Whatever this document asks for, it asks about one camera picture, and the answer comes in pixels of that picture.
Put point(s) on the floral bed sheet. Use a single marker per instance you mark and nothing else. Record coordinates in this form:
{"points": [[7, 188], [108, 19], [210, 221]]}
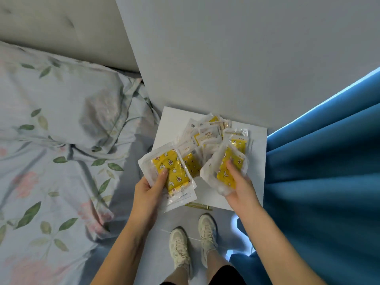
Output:
{"points": [[44, 219]]}

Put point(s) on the person's left leg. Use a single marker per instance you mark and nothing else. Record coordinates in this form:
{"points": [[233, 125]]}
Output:
{"points": [[178, 277]]}

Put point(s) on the person's left forearm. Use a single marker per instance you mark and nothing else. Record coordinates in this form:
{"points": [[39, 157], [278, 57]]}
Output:
{"points": [[118, 261]]}

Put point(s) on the white bedside table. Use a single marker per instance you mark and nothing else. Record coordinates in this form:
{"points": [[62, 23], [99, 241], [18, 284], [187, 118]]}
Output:
{"points": [[256, 163]]}

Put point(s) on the person's right leg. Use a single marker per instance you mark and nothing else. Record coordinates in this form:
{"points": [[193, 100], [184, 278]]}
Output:
{"points": [[218, 261]]}

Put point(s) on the person's left hand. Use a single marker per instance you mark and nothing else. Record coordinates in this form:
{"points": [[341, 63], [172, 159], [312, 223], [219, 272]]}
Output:
{"points": [[144, 204]]}

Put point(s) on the blue curtain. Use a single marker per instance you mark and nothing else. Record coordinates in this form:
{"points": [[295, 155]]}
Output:
{"points": [[326, 189]]}

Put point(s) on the person's right forearm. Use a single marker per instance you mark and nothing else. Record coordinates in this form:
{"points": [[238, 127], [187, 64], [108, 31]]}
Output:
{"points": [[279, 255]]}

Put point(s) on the floral pillow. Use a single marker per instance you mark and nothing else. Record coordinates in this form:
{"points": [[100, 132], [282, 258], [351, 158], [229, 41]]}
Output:
{"points": [[59, 100]]}

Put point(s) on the black shorts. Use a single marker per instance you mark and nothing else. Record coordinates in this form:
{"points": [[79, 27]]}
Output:
{"points": [[228, 277]]}

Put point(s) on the person's leg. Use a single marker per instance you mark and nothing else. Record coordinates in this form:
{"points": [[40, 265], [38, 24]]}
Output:
{"points": [[218, 261], [178, 277]]}

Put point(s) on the beige padded headboard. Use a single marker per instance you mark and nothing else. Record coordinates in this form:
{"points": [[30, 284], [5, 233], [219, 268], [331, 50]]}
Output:
{"points": [[59, 23]]}

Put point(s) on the pile of yellow sachet packets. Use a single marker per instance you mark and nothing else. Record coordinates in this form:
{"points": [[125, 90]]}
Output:
{"points": [[207, 136]]}

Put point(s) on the person's left white shoe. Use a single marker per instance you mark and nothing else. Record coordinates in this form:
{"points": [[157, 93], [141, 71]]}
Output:
{"points": [[179, 252]]}

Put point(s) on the person's right hand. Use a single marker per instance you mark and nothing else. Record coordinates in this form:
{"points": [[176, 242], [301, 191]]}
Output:
{"points": [[245, 192]]}

